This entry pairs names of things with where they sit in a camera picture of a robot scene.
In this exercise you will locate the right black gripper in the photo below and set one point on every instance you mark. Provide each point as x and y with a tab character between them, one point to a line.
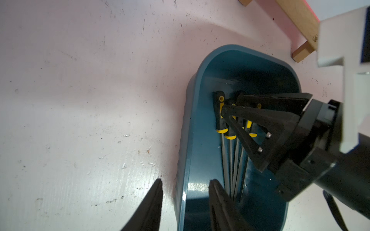
264	123

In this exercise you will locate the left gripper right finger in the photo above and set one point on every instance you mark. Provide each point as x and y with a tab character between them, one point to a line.
224	214

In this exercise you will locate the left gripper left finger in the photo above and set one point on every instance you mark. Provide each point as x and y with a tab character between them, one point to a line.
147	216

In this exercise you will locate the file tool five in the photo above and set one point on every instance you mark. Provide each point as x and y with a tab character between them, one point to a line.
240	167

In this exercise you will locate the file tool four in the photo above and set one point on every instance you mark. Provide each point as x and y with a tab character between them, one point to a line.
230	136

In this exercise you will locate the file tool three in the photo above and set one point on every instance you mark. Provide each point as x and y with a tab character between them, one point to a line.
221	128

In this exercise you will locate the file tool six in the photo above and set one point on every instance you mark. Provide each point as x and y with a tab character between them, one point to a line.
252	130

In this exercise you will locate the file tool seven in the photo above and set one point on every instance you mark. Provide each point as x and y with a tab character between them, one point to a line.
236	96

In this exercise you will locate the wooden easel stand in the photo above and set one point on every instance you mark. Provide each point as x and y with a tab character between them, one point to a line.
298	22

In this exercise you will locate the white board with pink frame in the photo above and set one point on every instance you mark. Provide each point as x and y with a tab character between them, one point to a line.
325	9

